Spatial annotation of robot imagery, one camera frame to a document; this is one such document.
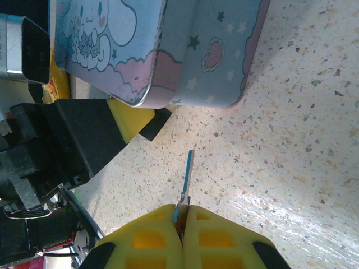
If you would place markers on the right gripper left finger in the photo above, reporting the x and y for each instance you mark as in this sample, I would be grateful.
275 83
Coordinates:
146 246

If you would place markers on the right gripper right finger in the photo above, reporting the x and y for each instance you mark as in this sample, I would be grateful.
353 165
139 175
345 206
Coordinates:
224 246

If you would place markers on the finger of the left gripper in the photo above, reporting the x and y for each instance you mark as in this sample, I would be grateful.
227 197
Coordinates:
89 134

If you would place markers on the silver key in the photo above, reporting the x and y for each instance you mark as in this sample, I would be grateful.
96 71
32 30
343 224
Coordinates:
188 173

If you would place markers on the cartoon dog tin box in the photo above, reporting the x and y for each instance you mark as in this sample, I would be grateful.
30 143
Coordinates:
196 56

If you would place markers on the yellow snack bag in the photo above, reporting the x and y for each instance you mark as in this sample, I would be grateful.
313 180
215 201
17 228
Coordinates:
60 84

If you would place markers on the silver profile black end cap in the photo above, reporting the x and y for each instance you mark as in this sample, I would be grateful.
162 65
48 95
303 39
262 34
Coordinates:
14 50

